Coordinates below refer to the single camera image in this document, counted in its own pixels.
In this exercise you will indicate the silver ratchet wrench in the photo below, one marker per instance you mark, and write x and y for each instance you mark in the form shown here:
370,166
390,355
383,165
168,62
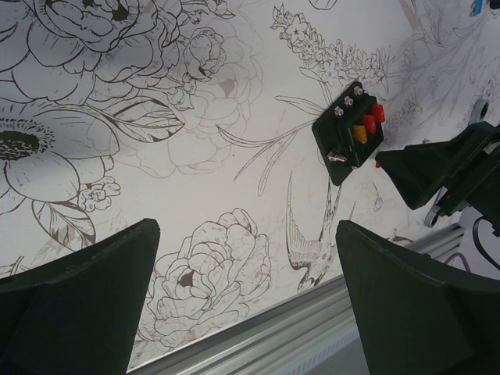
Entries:
478,113

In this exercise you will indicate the aluminium frame rail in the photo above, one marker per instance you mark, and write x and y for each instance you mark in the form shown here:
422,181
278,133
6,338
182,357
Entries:
211,309

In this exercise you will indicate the blue blade fuse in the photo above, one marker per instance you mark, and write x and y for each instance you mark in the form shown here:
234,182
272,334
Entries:
476,7

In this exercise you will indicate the orange blade fuse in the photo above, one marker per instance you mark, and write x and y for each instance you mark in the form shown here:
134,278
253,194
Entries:
360,134

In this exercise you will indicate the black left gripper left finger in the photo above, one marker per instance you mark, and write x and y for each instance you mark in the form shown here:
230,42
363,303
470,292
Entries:
79,314

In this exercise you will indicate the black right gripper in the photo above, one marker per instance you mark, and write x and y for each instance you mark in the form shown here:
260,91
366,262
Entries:
467,166

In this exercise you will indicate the black fuse box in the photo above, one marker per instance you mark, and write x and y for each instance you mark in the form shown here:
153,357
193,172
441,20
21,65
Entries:
340,151

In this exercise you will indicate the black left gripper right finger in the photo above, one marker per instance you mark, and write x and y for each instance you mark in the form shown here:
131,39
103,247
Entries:
416,315

